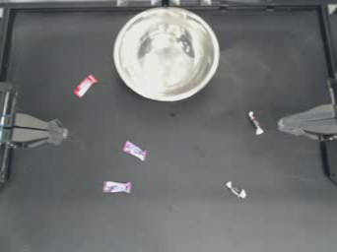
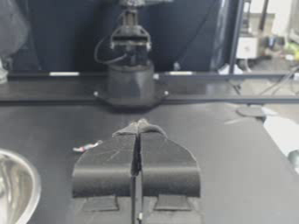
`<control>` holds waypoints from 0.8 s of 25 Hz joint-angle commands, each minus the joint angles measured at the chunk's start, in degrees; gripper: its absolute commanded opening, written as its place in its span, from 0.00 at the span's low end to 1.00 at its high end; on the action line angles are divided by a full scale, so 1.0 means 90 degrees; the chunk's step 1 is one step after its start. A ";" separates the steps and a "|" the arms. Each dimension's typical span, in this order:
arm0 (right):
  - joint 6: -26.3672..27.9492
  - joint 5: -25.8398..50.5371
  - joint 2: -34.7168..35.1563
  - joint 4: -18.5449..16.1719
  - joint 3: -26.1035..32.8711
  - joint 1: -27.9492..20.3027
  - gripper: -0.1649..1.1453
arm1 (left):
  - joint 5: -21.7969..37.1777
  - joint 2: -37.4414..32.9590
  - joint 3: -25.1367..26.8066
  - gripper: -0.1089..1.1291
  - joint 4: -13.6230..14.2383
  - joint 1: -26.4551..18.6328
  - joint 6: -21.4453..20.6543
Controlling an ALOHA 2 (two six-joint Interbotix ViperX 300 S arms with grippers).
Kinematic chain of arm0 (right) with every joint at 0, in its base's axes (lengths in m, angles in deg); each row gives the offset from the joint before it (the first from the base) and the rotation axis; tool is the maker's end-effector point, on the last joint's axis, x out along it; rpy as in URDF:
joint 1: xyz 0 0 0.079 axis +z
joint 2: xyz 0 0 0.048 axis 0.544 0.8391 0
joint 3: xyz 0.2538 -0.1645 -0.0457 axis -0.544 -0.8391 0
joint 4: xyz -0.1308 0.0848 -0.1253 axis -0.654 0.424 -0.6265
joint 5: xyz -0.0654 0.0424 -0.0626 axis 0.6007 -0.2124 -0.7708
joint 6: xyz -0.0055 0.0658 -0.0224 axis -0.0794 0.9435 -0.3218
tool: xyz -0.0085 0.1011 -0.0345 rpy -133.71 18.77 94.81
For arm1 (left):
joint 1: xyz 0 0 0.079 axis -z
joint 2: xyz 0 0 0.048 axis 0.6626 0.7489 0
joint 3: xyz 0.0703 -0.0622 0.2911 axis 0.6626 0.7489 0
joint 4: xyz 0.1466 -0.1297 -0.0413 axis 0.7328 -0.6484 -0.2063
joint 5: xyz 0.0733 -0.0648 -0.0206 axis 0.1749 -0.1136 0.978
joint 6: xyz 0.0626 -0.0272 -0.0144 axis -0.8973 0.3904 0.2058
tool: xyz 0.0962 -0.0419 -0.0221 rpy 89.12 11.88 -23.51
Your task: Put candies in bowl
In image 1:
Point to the white candy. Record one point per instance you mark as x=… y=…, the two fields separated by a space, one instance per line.
x=235 y=190
x=255 y=123

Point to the red candy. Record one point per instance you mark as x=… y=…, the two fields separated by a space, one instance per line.
x=84 y=86

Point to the pink candy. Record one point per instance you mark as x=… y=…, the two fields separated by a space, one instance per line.
x=134 y=150
x=116 y=187

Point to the steel bowl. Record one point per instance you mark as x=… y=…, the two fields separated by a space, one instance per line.
x=166 y=55

